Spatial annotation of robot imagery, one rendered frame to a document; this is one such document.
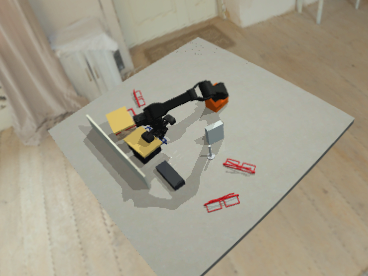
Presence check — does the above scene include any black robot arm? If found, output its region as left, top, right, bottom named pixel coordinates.
left=132, top=80, right=229, bottom=128

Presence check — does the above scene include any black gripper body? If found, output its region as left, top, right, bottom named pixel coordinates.
left=141, top=114, right=176, bottom=143

